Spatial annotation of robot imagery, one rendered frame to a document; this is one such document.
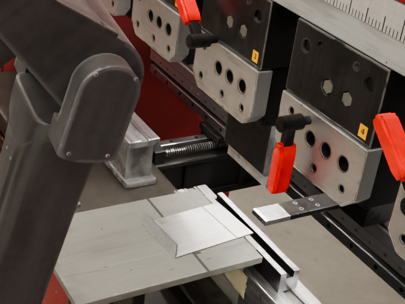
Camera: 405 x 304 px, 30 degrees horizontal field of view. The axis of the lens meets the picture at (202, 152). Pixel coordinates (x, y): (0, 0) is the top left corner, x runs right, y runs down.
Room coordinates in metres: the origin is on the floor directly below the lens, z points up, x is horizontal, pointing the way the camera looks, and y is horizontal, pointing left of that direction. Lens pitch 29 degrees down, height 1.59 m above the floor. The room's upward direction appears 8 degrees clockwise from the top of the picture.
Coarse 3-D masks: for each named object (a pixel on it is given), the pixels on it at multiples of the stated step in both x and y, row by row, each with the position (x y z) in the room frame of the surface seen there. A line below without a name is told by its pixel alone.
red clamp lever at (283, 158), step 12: (276, 120) 0.74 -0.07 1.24; (288, 120) 0.73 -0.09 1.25; (300, 120) 0.74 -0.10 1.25; (288, 132) 0.73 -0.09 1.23; (276, 144) 0.74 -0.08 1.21; (288, 144) 0.73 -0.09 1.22; (276, 156) 0.73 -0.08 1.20; (288, 156) 0.73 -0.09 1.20; (276, 168) 0.73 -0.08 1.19; (288, 168) 0.73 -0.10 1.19; (276, 180) 0.73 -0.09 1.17; (288, 180) 0.74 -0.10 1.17; (276, 192) 0.73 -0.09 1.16
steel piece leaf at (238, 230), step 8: (208, 208) 0.92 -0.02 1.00; (216, 208) 0.92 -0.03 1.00; (224, 208) 0.93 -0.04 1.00; (216, 216) 0.90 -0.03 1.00; (224, 216) 0.90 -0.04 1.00; (232, 216) 0.91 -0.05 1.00; (224, 224) 0.88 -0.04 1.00; (232, 224) 0.89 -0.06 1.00; (240, 224) 0.89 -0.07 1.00; (232, 232) 0.87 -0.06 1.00; (240, 232) 0.87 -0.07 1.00; (248, 232) 0.87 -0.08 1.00
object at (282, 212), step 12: (276, 204) 0.95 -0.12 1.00; (288, 204) 0.95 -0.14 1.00; (300, 204) 0.96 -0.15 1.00; (312, 204) 0.96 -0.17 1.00; (324, 204) 0.97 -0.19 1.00; (336, 204) 0.97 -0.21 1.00; (264, 216) 0.91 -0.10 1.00; (276, 216) 0.92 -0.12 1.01; (288, 216) 0.92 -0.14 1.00; (300, 216) 0.94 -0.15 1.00; (360, 216) 0.96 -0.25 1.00; (372, 216) 0.96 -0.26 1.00; (384, 216) 0.97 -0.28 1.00
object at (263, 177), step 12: (228, 120) 0.94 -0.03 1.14; (228, 132) 0.94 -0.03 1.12; (240, 132) 0.91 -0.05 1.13; (252, 132) 0.89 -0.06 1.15; (264, 132) 0.87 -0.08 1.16; (228, 144) 0.93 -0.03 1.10; (240, 144) 0.91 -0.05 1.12; (252, 144) 0.89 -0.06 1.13; (264, 144) 0.87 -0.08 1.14; (240, 156) 0.92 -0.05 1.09; (252, 156) 0.88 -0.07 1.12; (264, 156) 0.86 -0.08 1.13; (252, 168) 0.90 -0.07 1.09; (264, 168) 0.86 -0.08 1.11; (264, 180) 0.87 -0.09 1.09
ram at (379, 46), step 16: (288, 0) 0.82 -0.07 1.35; (304, 0) 0.80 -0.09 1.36; (320, 0) 0.78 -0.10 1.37; (400, 0) 0.69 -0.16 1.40; (304, 16) 0.79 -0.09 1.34; (320, 16) 0.77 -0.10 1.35; (336, 16) 0.75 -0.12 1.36; (352, 16) 0.73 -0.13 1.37; (336, 32) 0.75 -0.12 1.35; (352, 32) 0.73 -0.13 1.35; (368, 32) 0.71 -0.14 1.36; (368, 48) 0.71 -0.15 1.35; (384, 48) 0.69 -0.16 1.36; (400, 48) 0.67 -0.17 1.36; (384, 64) 0.69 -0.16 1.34; (400, 64) 0.67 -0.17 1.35
